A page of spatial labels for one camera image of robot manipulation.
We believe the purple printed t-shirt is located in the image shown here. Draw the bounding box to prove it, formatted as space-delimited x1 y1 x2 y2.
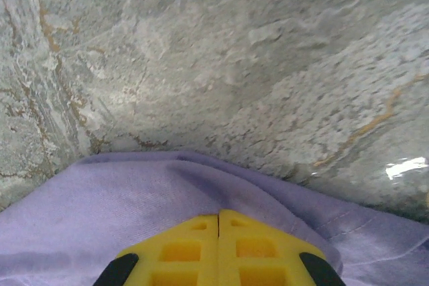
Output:
0 151 429 286

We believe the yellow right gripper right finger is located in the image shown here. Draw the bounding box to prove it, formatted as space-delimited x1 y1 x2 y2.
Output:
218 209 347 286

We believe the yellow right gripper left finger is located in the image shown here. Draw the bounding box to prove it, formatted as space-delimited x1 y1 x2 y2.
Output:
92 213 220 286

